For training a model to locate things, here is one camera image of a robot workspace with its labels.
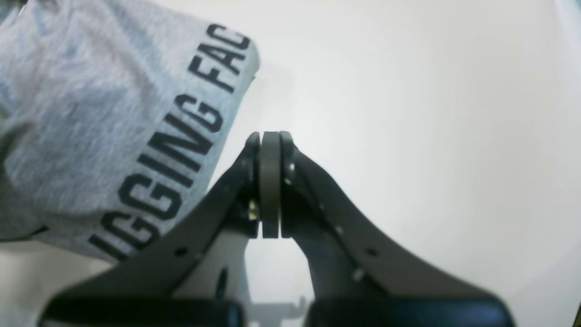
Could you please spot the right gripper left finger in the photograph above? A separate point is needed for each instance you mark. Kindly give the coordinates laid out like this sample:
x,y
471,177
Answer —
x,y
188,278

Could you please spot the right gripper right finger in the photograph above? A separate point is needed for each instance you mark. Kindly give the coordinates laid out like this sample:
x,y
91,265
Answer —
x,y
360,276

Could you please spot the grey T-shirt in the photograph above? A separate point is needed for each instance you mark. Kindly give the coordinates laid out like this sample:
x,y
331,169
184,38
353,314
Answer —
x,y
114,114

